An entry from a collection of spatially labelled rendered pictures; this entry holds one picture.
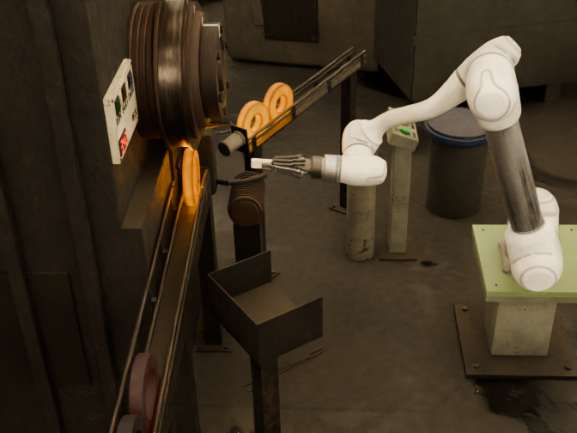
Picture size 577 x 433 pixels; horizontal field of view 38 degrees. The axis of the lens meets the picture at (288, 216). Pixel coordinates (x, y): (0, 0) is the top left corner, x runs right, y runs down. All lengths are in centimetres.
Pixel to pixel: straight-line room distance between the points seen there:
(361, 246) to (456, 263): 41
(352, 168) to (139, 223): 80
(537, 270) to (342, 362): 84
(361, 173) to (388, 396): 78
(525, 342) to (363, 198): 86
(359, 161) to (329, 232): 104
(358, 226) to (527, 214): 104
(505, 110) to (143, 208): 102
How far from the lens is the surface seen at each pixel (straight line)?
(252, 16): 538
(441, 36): 463
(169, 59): 234
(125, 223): 229
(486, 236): 311
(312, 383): 302
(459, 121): 380
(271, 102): 319
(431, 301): 340
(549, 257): 268
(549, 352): 322
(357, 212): 345
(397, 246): 362
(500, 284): 290
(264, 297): 241
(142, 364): 198
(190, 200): 267
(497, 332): 309
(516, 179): 256
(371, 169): 276
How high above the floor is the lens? 209
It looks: 33 degrees down
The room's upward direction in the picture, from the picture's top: 2 degrees counter-clockwise
